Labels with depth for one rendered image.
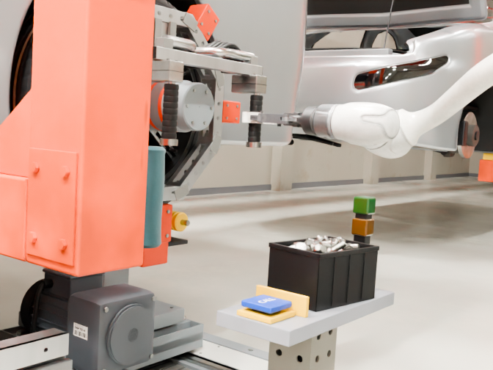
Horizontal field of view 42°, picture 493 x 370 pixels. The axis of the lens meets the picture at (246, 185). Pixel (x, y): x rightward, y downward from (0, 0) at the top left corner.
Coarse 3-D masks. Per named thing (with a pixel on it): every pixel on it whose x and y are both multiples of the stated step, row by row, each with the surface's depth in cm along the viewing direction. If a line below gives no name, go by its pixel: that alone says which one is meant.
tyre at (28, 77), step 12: (156, 0) 188; (24, 24) 176; (24, 36) 171; (24, 60) 167; (12, 72) 170; (24, 72) 166; (12, 84) 168; (24, 84) 165; (12, 96) 168; (24, 96) 165; (12, 108) 169; (192, 144) 206; (168, 180) 199
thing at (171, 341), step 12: (180, 324) 208; (192, 324) 212; (0, 336) 192; (12, 336) 188; (156, 336) 200; (168, 336) 197; (180, 336) 201; (192, 336) 206; (156, 348) 193; (168, 348) 197; (180, 348) 202; (192, 348) 206; (156, 360) 194
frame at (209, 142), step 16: (160, 16) 178; (176, 16) 183; (192, 16) 188; (176, 32) 192; (192, 32) 189; (208, 80) 201; (208, 128) 205; (208, 144) 201; (192, 160) 202; (208, 160) 200; (176, 176) 196; (192, 176) 195; (176, 192) 190
